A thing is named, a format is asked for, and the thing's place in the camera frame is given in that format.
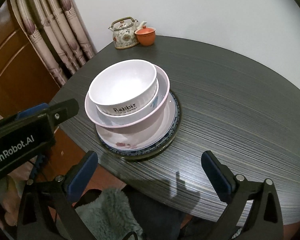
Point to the blue floral plate with brown rim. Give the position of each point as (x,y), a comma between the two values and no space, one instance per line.
(152,150)

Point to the brown wooden door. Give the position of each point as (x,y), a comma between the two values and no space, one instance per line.
(24,80)

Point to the beige patterned curtain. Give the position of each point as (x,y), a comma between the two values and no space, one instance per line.
(56,33)

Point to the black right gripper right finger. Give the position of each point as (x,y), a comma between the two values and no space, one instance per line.
(264,220)

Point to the large pink bowl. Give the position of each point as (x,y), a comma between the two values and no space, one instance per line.
(136,121)

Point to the white rabbit bowl pink base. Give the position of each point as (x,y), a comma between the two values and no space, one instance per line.
(124,87)

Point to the white plate with pink roses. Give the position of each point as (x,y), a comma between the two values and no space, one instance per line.
(146,137)

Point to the floral ceramic teapot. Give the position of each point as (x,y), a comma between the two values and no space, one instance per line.
(123,32)

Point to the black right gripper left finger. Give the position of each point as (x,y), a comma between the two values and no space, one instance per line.
(34,218)

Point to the grey fluffy sleeve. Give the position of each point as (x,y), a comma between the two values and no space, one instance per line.
(107,214)

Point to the white bowl with blue base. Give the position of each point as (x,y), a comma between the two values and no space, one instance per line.
(124,92)

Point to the orange lidded tea cup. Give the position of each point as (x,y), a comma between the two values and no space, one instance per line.
(146,36)

